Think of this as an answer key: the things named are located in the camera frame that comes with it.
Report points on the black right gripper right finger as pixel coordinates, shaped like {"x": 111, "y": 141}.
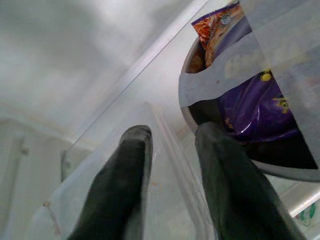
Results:
{"x": 237, "y": 200}

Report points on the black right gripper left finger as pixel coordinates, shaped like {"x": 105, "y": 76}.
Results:
{"x": 117, "y": 195}

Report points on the clear plastic tray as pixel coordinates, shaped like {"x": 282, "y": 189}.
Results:
{"x": 170, "y": 162}

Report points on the white fridge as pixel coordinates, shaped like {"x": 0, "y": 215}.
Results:
{"x": 50, "y": 75}

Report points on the grey round bowl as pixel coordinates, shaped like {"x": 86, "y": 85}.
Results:
{"x": 287, "y": 173}

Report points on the purple snack bag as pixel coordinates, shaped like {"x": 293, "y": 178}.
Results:
{"x": 250, "y": 110}

